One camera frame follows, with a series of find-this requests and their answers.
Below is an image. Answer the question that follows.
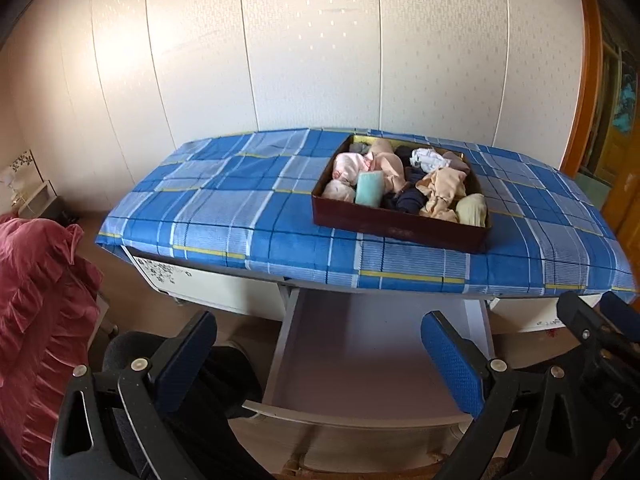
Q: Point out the dark blue lace garment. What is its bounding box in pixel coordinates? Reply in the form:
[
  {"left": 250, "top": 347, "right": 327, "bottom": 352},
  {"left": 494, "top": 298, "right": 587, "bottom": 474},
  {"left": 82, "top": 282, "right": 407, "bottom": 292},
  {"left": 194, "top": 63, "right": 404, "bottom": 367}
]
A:
[{"left": 382, "top": 165, "right": 432, "bottom": 215}]

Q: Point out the red ruffled cloth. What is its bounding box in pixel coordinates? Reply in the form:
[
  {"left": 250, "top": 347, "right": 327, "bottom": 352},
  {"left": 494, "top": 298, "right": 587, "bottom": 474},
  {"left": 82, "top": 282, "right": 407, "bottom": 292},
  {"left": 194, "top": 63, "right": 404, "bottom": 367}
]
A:
[{"left": 0, "top": 212, "right": 103, "bottom": 461}]

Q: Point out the cream cloth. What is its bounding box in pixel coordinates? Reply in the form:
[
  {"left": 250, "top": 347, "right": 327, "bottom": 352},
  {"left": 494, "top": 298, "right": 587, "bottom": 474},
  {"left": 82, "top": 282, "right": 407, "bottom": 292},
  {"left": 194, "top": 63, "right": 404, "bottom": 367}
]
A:
[{"left": 417, "top": 167, "right": 468, "bottom": 223}]

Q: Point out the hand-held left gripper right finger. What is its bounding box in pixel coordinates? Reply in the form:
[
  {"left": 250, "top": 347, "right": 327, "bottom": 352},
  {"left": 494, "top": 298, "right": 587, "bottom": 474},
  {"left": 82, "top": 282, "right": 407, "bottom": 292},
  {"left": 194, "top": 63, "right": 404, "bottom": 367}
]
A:
[{"left": 421, "top": 310, "right": 601, "bottom": 480}]

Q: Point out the wooden door frame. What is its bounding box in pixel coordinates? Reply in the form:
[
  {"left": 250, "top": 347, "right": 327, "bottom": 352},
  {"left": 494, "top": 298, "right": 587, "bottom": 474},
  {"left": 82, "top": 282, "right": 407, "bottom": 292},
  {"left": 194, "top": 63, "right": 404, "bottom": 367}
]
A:
[{"left": 557, "top": 0, "right": 608, "bottom": 181}]

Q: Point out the pink beige cloth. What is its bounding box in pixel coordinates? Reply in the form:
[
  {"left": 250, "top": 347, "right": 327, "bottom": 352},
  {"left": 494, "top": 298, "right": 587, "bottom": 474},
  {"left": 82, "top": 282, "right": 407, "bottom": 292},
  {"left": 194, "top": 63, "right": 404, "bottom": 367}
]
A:
[{"left": 442, "top": 150, "right": 471, "bottom": 173}]

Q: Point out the white desk drawer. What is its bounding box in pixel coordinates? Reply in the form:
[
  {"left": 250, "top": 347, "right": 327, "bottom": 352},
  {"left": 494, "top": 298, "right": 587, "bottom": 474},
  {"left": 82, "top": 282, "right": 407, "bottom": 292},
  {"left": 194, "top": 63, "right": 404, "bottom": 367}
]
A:
[{"left": 227, "top": 287, "right": 498, "bottom": 478}]

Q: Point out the blue plaid tablecloth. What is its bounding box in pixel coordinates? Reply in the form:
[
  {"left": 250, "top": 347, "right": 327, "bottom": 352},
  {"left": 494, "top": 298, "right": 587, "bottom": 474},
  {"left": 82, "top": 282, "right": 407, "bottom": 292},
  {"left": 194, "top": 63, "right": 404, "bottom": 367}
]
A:
[{"left": 97, "top": 127, "right": 640, "bottom": 306}]

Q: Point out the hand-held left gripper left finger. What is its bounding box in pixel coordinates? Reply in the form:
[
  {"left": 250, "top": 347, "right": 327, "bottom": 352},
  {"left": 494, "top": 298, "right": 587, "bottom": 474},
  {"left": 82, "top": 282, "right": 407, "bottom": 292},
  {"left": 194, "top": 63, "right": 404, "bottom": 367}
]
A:
[{"left": 49, "top": 310, "right": 218, "bottom": 480}]

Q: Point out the light green cloth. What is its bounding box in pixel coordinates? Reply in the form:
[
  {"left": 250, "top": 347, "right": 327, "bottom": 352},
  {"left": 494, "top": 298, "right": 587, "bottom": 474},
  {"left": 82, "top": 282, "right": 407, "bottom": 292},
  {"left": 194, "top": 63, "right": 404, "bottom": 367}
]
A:
[{"left": 355, "top": 170, "right": 386, "bottom": 207}]

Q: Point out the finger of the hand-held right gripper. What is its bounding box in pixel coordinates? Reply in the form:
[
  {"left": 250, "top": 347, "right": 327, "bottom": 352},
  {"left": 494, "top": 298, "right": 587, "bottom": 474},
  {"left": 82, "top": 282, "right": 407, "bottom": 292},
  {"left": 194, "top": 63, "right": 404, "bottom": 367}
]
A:
[
  {"left": 556, "top": 290, "right": 640, "bottom": 363},
  {"left": 600, "top": 291, "right": 640, "bottom": 343}
]

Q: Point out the large beige garment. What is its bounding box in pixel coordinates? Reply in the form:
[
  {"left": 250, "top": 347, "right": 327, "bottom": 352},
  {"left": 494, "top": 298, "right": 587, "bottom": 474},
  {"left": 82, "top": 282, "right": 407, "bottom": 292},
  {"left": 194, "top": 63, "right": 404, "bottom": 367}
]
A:
[{"left": 367, "top": 140, "right": 406, "bottom": 193}]

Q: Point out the white bedside cabinet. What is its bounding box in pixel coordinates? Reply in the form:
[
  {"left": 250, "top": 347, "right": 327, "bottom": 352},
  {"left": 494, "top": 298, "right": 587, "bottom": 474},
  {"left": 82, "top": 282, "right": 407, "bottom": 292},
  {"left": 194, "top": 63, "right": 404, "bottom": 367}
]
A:
[{"left": 0, "top": 147, "right": 63, "bottom": 221}]

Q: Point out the pale yellow cloth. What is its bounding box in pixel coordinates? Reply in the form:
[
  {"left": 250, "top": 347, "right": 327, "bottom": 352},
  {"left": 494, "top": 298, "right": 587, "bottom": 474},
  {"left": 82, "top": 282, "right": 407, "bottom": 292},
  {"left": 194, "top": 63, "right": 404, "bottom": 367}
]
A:
[{"left": 455, "top": 193, "right": 488, "bottom": 228}]

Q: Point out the dark red tin box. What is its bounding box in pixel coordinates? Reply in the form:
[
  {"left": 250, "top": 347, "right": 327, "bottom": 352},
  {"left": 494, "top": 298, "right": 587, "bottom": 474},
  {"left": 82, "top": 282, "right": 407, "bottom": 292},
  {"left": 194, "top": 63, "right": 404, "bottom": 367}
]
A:
[{"left": 311, "top": 133, "right": 493, "bottom": 255}]

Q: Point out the carved wooden door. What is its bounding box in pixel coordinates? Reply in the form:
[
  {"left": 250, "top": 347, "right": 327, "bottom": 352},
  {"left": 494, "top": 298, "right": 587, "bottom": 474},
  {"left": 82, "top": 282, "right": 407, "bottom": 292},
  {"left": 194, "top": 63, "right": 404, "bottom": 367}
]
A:
[{"left": 595, "top": 10, "right": 640, "bottom": 261}]

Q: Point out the white metal chair frame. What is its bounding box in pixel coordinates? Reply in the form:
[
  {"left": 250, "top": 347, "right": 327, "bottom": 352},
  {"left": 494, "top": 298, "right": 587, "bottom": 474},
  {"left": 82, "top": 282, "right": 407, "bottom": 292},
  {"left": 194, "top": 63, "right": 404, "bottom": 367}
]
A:
[{"left": 95, "top": 292, "right": 121, "bottom": 346}]

